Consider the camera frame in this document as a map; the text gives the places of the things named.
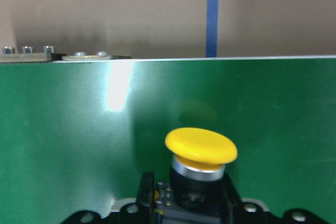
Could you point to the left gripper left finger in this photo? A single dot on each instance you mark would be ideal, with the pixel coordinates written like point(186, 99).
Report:
point(145, 197)

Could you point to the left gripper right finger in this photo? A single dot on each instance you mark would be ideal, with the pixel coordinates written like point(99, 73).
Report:
point(230, 201)

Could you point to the yellow mushroom push button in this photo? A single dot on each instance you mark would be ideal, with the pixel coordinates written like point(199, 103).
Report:
point(194, 193)

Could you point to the green conveyor belt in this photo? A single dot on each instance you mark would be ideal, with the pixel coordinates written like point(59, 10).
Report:
point(78, 135)

